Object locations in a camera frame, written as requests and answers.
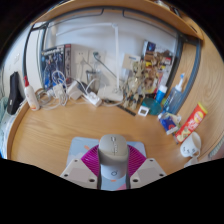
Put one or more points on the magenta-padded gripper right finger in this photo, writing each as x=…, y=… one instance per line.
x=148, y=171

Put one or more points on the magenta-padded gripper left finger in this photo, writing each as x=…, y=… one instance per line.
x=78, y=171

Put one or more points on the grey computer mouse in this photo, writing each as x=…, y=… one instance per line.
x=113, y=153

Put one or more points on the white mug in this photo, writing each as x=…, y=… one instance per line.
x=190, y=145

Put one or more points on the blue snack packet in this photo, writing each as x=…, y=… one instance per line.
x=169, y=123

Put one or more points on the small white square clock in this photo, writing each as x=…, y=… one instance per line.
x=143, y=111

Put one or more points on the teal round lid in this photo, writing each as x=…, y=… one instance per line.
x=153, y=107

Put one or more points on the red chips can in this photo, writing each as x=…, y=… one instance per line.
x=191, y=123

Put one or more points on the white power strip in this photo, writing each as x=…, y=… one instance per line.
x=92, y=99

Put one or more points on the blue spray bottle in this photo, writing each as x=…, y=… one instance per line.
x=173, y=98

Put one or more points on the blue white-capped tube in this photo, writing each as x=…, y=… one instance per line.
x=161, y=94

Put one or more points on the white charger block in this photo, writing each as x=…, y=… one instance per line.
x=74, y=90

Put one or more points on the checked bedding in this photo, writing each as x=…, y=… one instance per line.
x=6, y=130

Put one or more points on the white desk lamp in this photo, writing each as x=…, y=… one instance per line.
x=111, y=95

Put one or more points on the robot model figure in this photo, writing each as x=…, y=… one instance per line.
x=135, y=86

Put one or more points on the white red-capped lotion bottle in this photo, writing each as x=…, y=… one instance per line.
x=32, y=98

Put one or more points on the glass jar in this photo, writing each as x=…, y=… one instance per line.
x=92, y=80

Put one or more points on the teal blanket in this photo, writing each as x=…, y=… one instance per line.
x=2, y=105

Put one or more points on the colourful figure box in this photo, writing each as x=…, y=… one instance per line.
x=161, y=63

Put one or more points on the blue robot model kit box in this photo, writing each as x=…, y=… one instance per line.
x=53, y=63

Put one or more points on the white wall switch plate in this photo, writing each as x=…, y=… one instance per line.
x=16, y=59

